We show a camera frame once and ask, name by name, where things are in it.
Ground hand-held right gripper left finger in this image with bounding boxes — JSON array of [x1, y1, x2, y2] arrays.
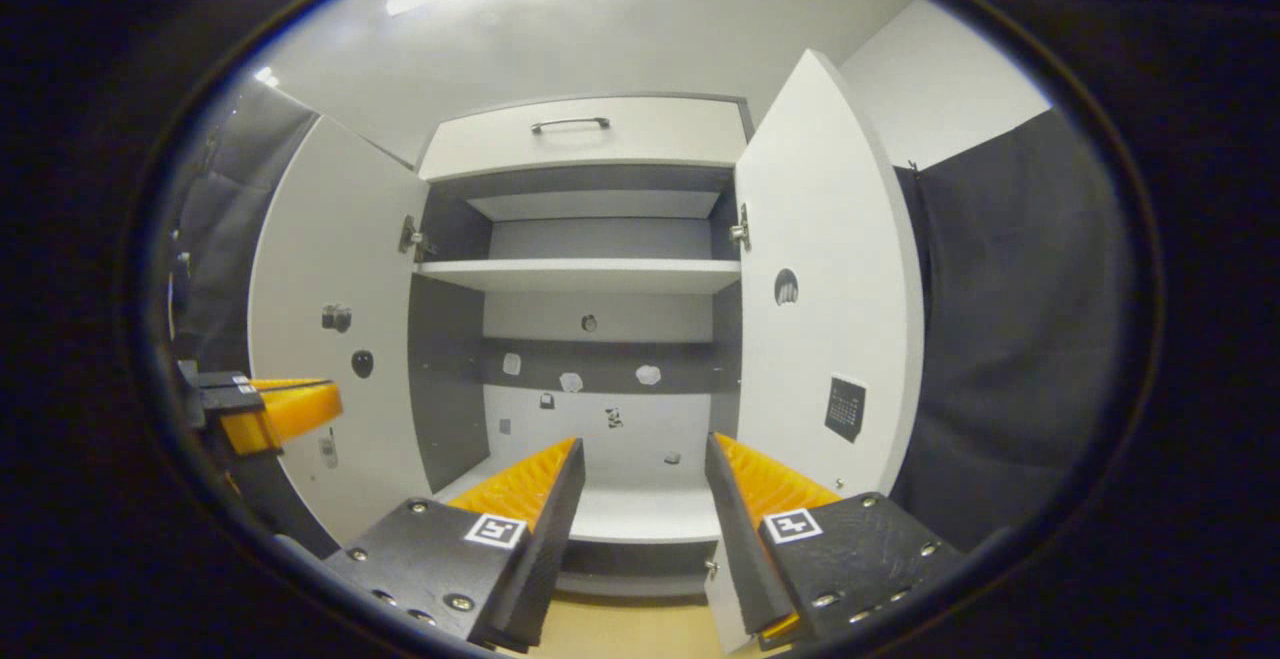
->
[[322, 436, 588, 655]]

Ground white cabinet top drawer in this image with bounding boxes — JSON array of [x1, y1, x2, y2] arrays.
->
[[417, 96, 751, 183]]

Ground white cabinet door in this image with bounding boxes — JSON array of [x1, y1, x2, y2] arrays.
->
[[703, 49, 926, 655], [247, 116, 433, 545]]

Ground white double-door shoe cabinet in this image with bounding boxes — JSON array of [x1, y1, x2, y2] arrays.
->
[[247, 49, 926, 655]]

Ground black backdrop cloth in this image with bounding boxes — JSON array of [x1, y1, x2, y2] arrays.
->
[[890, 109, 1136, 555], [165, 79, 341, 560]]

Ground white cabinet shelf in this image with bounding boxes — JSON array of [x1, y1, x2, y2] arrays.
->
[[413, 259, 743, 295], [465, 189, 723, 223]]

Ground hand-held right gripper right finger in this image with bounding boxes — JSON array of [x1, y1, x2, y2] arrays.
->
[[703, 431, 966, 652]]

